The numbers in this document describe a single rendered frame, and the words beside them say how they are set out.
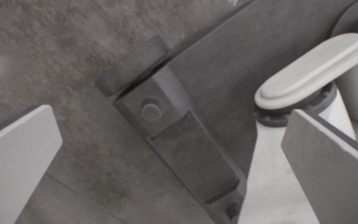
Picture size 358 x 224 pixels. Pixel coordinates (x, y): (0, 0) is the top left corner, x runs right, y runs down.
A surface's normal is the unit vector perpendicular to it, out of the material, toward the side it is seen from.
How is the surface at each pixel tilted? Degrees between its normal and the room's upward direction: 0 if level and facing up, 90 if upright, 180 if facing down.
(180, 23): 0
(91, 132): 0
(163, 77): 45
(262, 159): 90
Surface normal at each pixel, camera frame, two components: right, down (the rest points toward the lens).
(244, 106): 0.07, 0.32
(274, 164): -0.57, -0.76
